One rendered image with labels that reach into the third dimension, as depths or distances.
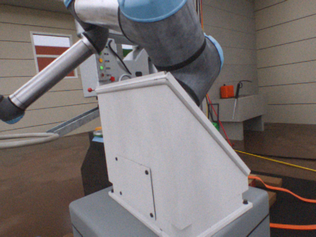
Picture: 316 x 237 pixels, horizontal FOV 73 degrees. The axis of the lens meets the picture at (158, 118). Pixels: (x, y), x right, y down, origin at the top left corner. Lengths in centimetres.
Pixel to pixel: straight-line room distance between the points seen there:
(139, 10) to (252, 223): 54
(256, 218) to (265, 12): 638
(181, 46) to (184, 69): 6
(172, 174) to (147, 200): 12
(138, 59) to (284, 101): 504
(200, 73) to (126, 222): 40
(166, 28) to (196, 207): 36
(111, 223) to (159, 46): 42
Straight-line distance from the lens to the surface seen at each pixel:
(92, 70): 165
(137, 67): 189
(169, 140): 36
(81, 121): 157
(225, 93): 491
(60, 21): 826
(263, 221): 66
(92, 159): 173
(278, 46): 651
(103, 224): 56
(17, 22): 792
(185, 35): 51
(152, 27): 49
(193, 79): 56
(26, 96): 114
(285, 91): 641
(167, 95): 35
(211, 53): 61
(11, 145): 123
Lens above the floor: 114
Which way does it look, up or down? 7 degrees down
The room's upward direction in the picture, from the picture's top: 6 degrees counter-clockwise
